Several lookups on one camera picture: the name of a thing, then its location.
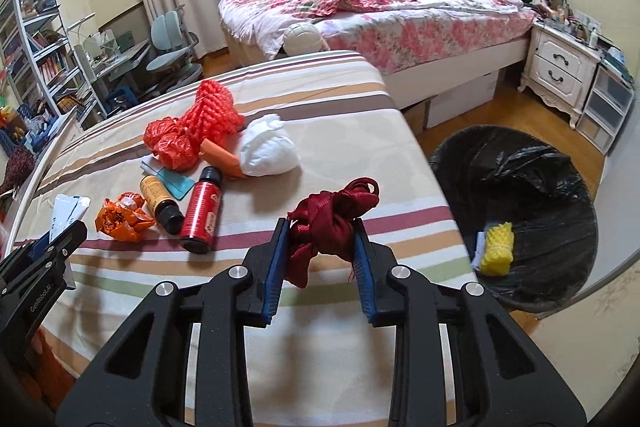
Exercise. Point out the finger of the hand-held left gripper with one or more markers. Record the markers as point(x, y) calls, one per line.
point(42, 248)

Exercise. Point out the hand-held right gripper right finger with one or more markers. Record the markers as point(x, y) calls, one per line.
point(364, 277)

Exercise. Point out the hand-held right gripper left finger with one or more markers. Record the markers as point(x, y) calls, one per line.
point(275, 277)

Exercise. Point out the teal white tube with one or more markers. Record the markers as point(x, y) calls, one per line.
point(67, 212)

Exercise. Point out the dark red ribbon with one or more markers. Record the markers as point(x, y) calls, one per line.
point(325, 227)

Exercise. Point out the red bottle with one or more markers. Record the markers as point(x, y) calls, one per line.
point(200, 212)

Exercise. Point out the brown yellow bottle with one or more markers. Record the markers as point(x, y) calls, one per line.
point(157, 202)

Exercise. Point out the white tissue wad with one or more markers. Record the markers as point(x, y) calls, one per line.
point(267, 147)

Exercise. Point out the orange paper roll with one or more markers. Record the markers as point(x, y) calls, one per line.
point(220, 155)

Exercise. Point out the teal and white paper packet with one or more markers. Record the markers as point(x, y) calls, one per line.
point(176, 182)

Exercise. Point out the trash bin with black bag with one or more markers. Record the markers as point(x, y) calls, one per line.
point(540, 187)

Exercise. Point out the dark red fluffy item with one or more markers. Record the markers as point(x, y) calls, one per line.
point(17, 169)

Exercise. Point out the orange crumpled wrapper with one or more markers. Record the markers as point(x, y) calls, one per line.
point(122, 219)

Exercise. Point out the white paper scrap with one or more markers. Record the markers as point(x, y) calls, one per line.
point(477, 252)

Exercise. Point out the yellow foam net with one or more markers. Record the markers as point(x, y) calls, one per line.
point(497, 249)

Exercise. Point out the red plastic bag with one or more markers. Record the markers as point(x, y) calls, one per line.
point(170, 142)

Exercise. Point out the brown cardboard box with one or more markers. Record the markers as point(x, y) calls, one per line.
point(417, 117)

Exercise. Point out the red foam net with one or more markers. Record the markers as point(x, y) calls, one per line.
point(212, 107)

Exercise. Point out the white bookshelf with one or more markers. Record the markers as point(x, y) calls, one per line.
point(40, 52)

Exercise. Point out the white cardboard box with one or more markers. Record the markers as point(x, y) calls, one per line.
point(462, 99)

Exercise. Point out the white desk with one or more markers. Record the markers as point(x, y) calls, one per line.
point(120, 57)

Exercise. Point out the grey desk chair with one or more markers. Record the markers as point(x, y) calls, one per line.
point(170, 37)

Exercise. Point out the pink floral quilt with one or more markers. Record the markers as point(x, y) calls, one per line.
point(400, 12)

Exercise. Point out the white nightstand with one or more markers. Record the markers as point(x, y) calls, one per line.
point(557, 67)

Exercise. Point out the plastic drawer unit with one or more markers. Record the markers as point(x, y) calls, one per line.
point(607, 107)

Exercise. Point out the clutter of bottles on nightstand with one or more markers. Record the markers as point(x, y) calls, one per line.
point(570, 17)

